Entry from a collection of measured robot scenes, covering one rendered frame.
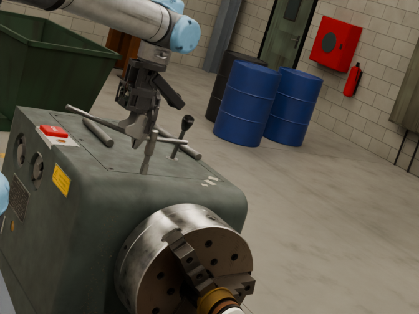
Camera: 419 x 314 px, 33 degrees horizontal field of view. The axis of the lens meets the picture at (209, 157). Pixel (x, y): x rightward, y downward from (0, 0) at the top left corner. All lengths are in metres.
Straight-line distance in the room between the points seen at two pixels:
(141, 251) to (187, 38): 0.49
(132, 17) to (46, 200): 0.64
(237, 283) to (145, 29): 0.64
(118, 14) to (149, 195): 0.53
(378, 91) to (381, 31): 0.87
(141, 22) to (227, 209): 0.64
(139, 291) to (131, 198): 0.22
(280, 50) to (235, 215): 10.31
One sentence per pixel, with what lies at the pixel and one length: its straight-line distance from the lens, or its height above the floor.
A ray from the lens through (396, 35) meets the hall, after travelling 10.31.
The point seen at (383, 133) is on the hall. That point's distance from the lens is 10.14.
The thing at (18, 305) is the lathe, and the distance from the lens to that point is 1.96.
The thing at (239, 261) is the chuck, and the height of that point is 1.15.
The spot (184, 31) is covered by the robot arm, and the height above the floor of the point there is 1.65.
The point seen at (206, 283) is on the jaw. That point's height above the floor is 1.13.
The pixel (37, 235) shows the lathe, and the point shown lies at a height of 1.02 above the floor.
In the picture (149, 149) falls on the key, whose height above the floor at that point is 1.33.
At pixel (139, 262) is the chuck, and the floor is 1.13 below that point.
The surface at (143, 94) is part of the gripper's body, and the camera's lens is 1.62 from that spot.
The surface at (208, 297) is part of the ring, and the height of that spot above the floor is 1.11.
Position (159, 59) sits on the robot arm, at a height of 1.55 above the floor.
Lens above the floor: 1.78
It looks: 14 degrees down
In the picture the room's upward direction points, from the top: 17 degrees clockwise
